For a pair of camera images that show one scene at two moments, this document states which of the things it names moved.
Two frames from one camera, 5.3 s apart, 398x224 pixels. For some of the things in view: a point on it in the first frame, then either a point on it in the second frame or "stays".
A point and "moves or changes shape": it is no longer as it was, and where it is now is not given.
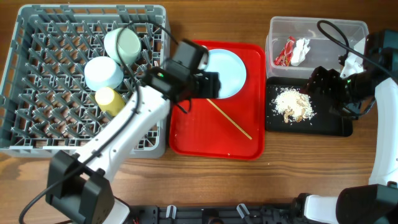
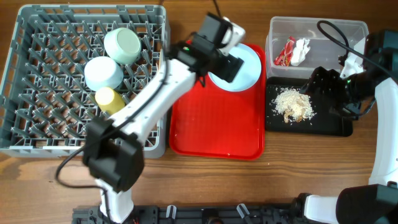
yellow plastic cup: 109,101 stays
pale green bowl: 129,44 stays
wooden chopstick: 229,119 to 160,61
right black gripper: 332,77 stays
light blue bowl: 102,71 stays
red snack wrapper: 285,56 stays
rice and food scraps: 293,105 stays
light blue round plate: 231,71 moves or changes shape
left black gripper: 212,87 to 229,69
